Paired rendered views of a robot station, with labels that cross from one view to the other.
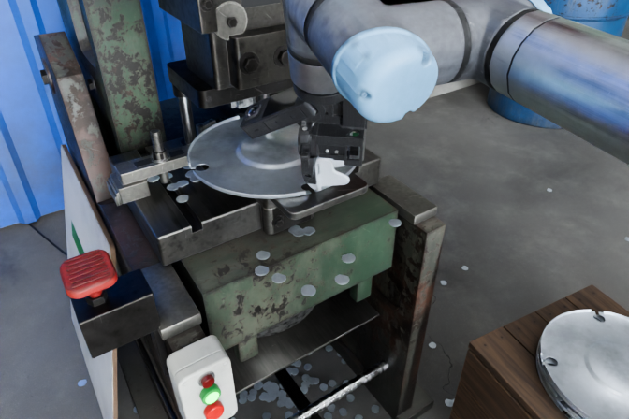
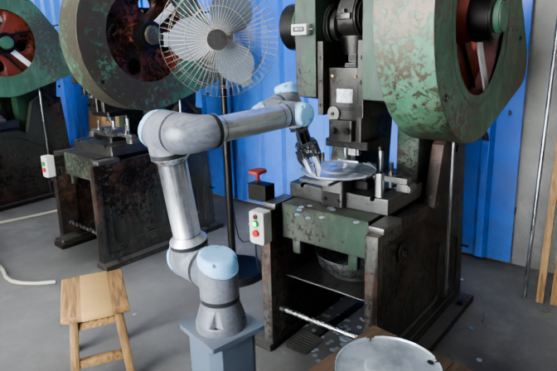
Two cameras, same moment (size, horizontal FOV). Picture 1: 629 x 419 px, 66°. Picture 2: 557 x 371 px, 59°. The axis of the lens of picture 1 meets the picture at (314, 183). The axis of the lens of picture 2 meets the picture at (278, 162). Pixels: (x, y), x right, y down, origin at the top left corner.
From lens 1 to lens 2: 1.64 m
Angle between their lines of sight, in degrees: 68
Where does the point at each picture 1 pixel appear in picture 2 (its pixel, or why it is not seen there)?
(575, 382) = (361, 349)
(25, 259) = not seen: hidden behind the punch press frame
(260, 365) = (316, 280)
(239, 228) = (317, 196)
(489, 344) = (377, 331)
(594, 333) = (413, 358)
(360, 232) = (346, 220)
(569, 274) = not seen: outside the picture
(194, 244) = (300, 192)
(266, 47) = (340, 126)
